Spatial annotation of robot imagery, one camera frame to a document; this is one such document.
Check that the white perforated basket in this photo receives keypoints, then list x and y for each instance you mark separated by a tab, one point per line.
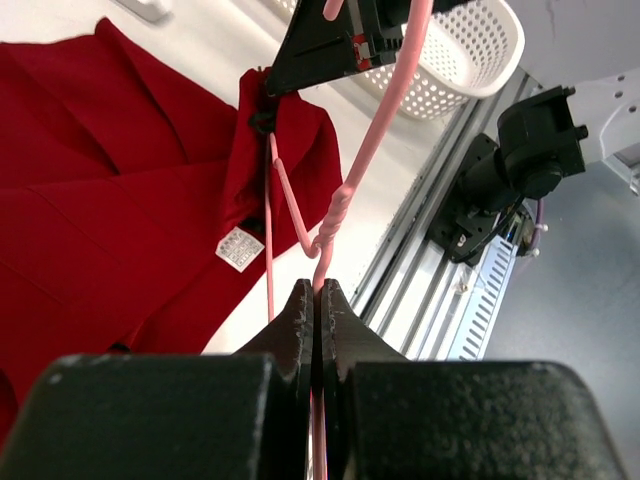
470	50

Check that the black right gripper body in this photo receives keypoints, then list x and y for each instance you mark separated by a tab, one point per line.
377	31

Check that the perforated cable tray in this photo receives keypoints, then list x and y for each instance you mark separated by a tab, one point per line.
491	279

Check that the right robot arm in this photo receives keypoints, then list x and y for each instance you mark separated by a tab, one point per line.
541	140

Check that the white clothes rack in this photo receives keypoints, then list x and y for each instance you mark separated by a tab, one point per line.
152	11

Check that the red skirt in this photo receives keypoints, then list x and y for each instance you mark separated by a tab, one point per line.
119	179

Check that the white skirt care label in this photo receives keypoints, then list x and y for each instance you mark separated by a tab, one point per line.
239	249

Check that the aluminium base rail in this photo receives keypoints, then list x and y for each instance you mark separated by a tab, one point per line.
410	295

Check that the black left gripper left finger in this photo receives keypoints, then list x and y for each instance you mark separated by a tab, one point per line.
125	416

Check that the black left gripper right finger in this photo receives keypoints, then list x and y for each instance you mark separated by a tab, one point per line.
388	417

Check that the pink wire hanger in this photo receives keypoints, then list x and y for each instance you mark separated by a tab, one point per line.
418	20

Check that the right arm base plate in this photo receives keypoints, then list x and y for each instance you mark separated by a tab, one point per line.
477	205

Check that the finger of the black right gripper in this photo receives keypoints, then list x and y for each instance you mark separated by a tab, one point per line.
316	50

